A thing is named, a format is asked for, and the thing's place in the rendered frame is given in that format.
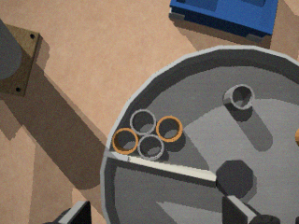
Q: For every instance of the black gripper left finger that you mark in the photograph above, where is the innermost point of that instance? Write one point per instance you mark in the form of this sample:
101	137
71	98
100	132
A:
80	213

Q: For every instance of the grey metal ring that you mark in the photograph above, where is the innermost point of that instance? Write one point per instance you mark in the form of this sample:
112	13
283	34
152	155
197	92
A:
132	121
247	94
147	156

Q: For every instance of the blue crate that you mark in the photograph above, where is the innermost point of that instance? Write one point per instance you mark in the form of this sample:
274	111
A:
248	17

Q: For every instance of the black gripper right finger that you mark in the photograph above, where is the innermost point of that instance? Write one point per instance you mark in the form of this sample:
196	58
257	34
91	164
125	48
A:
236	212

